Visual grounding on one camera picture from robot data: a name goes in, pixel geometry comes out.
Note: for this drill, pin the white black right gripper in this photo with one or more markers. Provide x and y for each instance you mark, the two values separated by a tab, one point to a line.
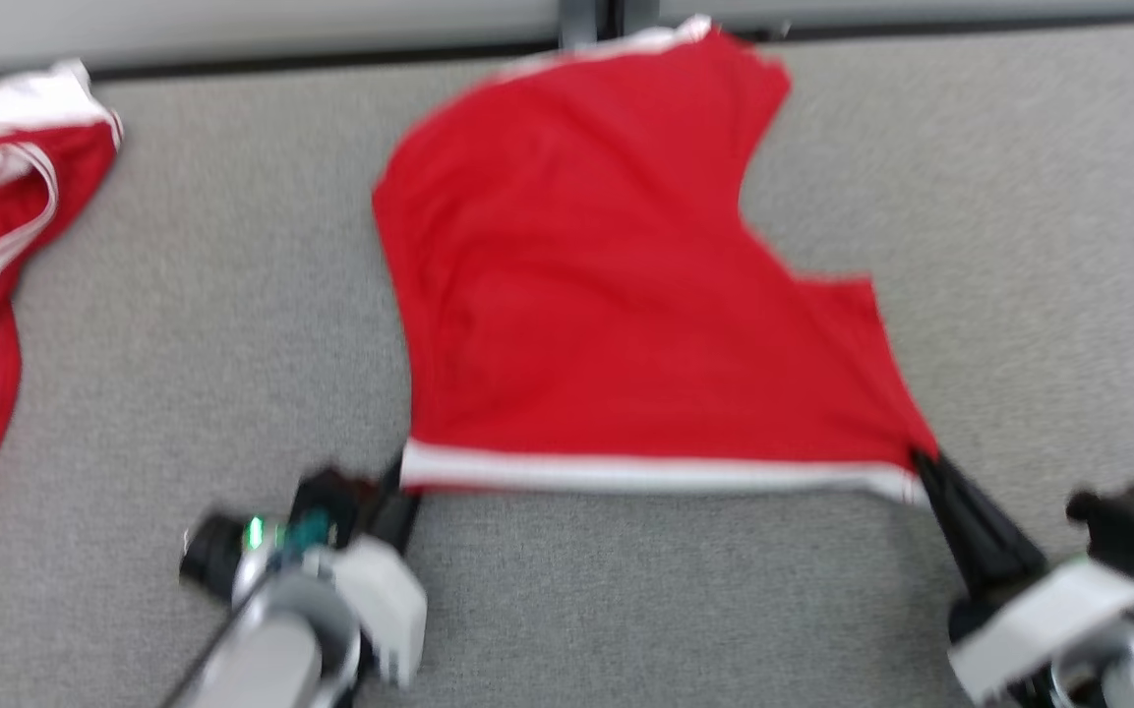
1048	619

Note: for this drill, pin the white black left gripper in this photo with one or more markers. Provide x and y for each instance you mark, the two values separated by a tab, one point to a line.
385	610

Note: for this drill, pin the red shorts white striped band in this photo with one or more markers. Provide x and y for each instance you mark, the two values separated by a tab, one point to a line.
606	295

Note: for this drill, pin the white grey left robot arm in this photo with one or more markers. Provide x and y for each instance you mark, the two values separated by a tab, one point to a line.
271	649

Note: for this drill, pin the grey fabric upholstered sofa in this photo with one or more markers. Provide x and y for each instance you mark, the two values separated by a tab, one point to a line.
183	295

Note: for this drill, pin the black teal right wrist camera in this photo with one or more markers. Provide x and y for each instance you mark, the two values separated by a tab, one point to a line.
1127	521

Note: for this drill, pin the grey metal partition post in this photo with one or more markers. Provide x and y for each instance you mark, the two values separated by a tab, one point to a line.
581	20

